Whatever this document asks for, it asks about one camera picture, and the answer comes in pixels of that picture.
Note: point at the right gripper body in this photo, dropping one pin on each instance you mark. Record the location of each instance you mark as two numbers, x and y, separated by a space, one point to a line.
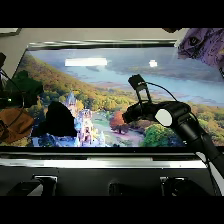
138 113

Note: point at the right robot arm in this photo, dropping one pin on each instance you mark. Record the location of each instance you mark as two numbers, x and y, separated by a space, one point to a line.
193 133

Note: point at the silver frame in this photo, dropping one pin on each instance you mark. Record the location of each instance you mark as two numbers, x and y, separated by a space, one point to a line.
100 163

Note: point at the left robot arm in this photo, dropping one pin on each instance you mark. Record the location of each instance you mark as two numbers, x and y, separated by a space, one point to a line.
6 100

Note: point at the black garment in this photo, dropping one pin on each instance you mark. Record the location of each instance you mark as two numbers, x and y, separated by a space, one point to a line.
59 120

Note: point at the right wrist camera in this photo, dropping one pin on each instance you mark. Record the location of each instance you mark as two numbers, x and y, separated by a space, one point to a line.
136 81

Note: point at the purple patterned garment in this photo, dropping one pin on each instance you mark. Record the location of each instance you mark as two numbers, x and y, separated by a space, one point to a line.
203 46

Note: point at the brown garment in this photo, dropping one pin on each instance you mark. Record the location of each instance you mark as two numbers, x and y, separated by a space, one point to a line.
15 125

